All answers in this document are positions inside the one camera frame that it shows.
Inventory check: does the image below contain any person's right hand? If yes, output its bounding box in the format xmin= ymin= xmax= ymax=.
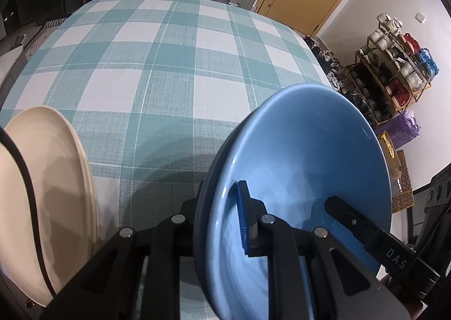
xmin=380 ymin=274 xmax=426 ymax=320

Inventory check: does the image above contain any teal checkered tablecloth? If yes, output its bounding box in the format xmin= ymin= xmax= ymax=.
xmin=1 ymin=0 xmax=327 ymax=240

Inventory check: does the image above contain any purple plastic bag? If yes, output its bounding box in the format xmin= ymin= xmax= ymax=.
xmin=375 ymin=110 xmax=421 ymax=149

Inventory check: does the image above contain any blue bowl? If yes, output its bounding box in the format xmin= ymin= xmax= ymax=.
xmin=193 ymin=83 xmax=391 ymax=319

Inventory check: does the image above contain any wooden shoe rack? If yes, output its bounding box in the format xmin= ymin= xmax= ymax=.
xmin=342 ymin=13 xmax=439 ymax=128

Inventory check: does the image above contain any black cable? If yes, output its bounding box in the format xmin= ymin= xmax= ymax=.
xmin=0 ymin=127 xmax=58 ymax=298

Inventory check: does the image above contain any cream plate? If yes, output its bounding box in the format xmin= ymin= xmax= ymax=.
xmin=1 ymin=106 xmax=100 ymax=306

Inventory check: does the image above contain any cardboard box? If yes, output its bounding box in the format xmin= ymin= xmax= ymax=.
xmin=378 ymin=131 xmax=414 ymax=214

